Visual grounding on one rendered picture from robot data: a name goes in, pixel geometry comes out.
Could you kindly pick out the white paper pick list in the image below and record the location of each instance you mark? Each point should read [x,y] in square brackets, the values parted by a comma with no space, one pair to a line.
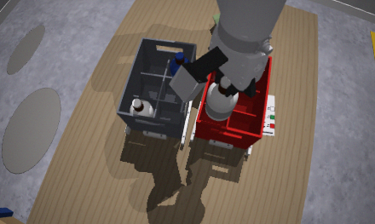
[268,128]

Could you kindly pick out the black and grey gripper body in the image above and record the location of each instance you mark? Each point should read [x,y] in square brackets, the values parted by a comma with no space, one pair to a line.
[240,68]

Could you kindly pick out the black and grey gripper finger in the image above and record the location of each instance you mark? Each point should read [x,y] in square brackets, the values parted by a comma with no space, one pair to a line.
[249,91]
[218,77]

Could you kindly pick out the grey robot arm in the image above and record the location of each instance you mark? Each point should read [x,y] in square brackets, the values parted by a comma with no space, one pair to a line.
[245,26]

